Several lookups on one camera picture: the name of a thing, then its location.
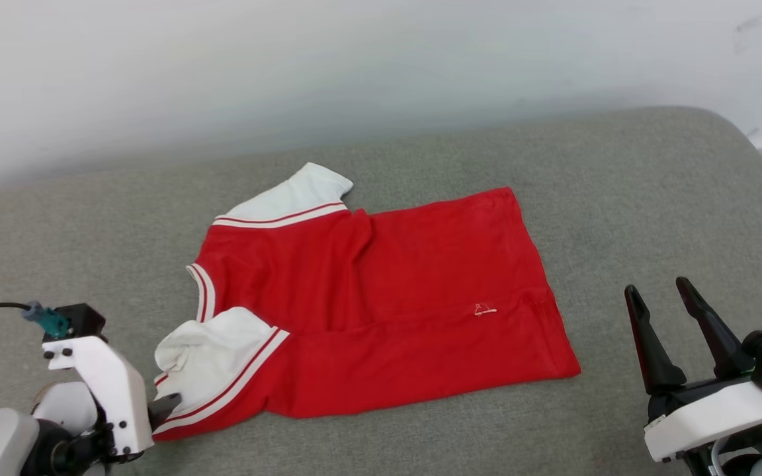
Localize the red shirt with white sleeves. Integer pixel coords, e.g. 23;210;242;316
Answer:
151;162;582;442

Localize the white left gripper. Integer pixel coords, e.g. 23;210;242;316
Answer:
42;335;183;457

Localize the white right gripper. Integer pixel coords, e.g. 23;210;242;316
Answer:
624;276;762;463

